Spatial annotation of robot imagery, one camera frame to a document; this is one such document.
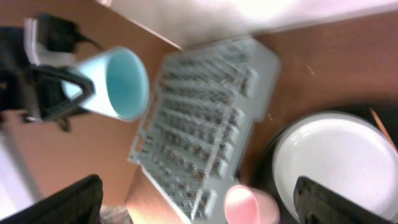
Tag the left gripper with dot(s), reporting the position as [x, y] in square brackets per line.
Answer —
[37, 90]

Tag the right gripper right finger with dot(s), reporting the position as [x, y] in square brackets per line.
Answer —
[316, 204]

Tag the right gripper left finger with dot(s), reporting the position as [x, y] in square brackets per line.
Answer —
[79, 203]

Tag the light blue cup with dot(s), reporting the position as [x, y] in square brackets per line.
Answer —
[120, 83]

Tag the pink cup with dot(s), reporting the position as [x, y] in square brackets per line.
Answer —
[245, 205]

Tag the grey dishwasher rack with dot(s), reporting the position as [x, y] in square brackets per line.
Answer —
[199, 120]

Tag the grey plate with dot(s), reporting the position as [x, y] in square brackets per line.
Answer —
[343, 153]

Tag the round black tray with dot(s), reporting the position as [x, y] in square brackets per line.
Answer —
[262, 178]

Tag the wooden chopstick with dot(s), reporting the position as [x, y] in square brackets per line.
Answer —
[382, 127]

